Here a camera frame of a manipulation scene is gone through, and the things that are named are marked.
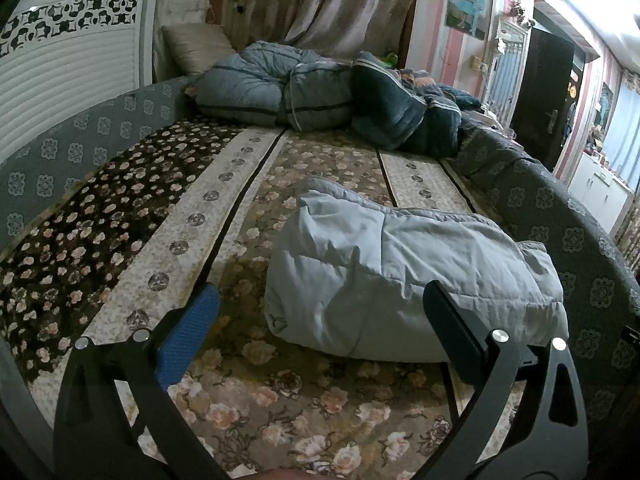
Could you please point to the light blue padded jacket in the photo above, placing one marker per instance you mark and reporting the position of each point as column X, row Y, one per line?
column 400, row 270

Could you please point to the blue-grey folded quilt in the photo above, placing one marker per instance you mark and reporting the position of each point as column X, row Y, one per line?
column 250, row 80

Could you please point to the large wall poster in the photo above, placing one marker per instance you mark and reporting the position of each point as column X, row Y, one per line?
column 467, row 2

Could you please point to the grey patterned bed surround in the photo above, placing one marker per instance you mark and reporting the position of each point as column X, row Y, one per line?
column 575, row 240

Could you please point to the dark door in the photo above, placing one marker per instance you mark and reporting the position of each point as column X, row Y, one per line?
column 542, row 90

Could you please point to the dried flower decoration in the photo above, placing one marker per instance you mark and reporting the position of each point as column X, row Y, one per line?
column 520, row 11

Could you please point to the person's left hand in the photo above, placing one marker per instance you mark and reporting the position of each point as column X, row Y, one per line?
column 280, row 475

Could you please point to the green toy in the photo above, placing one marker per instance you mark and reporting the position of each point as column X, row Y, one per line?
column 389, row 59

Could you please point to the beige pillow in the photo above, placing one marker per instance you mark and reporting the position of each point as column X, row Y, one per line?
column 197, row 47

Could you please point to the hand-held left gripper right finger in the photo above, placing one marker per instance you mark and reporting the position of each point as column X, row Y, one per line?
column 452, row 327

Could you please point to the white cabinet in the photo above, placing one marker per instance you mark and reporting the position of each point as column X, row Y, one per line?
column 597, row 190

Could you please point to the beige curtain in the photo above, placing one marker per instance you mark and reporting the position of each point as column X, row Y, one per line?
column 325, row 5

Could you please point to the blue striped curtain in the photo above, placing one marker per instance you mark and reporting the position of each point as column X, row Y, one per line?
column 625, row 130

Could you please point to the floral bed blanket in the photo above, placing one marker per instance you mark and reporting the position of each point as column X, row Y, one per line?
column 200, row 185

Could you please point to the white wardrobe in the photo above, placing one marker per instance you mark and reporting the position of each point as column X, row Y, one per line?
column 75, row 55

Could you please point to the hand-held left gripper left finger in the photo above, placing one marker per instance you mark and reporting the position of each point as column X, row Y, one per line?
column 192, row 330

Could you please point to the small wall poster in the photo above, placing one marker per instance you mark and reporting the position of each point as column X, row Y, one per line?
column 606, row 105

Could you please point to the white framed mirror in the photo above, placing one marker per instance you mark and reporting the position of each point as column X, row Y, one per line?
column 505, row 75

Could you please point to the wall switch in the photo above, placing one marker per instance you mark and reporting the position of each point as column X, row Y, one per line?
column 476, row 63

